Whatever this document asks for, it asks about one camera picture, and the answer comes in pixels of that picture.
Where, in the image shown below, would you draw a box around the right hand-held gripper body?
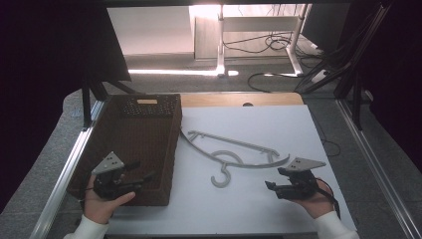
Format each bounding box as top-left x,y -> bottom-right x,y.
278,156 -> 327,201

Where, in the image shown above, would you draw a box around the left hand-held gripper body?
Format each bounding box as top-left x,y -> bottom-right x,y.
91,151 -> 137,201

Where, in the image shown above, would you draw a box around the person's left hand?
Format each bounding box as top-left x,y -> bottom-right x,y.
83,174 -> 136,225

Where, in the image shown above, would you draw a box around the person's right hand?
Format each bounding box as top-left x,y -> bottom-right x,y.
291,180 -> 336,220

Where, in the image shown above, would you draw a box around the brown woven basket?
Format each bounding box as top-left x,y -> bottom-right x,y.
67,93 -> 183,207

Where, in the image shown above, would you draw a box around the white table cover sheet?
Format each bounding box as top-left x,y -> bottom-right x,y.
105,104 -> 358,236

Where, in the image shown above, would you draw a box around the grey plastic clothes hanger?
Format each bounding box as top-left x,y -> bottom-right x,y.
179,127 -> 292,189

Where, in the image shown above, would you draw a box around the black metal stand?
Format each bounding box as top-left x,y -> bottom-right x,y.
332,71 -> 365,131
80,74 -> 142,131

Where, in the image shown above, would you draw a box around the white power strip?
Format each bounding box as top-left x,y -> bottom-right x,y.
310,69 -> 330,85

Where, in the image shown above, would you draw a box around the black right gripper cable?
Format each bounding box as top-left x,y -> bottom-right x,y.
315,177 -> 342,220

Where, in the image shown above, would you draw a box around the aluminium rail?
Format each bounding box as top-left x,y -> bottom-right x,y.
29,99 -> 107,239
335,99 -> 422,239

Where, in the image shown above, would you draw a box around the thin black cable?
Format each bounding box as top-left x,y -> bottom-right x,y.
309,109 -> 342,158

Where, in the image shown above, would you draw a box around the black floor cable loop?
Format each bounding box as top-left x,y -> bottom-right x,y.
247,71 -> 302,95

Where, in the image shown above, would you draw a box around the black floor cables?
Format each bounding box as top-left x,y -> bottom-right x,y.
222,30 -> 324,56

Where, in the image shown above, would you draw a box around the white metal desk frame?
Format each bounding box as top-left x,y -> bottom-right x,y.
188,3 -> 314,78

